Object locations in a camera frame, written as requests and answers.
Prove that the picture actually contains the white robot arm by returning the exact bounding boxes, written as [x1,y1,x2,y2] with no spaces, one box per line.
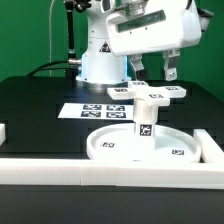
[78,0,201,84]

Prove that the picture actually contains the black cables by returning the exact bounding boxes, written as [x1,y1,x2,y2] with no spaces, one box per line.
[26,59,83,78]

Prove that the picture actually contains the white front fence rail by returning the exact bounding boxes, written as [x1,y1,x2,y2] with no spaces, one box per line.
[0,158,224,190]

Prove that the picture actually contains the white cross-shaped table base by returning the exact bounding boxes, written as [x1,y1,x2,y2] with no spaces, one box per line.
[107,81,186,106]

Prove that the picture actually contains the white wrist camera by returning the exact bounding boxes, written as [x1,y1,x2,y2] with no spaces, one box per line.
[197,8,214,32]

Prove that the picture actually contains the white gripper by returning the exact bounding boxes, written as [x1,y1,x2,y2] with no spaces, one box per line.
[106,0,201,81]

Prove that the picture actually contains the white fence rail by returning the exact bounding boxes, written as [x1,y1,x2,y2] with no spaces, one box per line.
[0,158,224,190]
[193,129,224,164]

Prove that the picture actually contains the white marker sheet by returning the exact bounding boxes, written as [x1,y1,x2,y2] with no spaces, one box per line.
[58,103,133,120]

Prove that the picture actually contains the white left fence block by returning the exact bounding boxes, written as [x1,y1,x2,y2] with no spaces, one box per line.
[0,123,6,146]

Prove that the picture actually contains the white right fence rail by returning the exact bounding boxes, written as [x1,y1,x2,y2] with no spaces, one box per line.
[193,129,224,164]

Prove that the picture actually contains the white round table top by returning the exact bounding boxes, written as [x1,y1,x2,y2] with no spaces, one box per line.
[86,123,201,163]

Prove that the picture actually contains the grey flexible conduit cable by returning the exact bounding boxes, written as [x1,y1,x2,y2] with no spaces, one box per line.
[48,0,57,78]

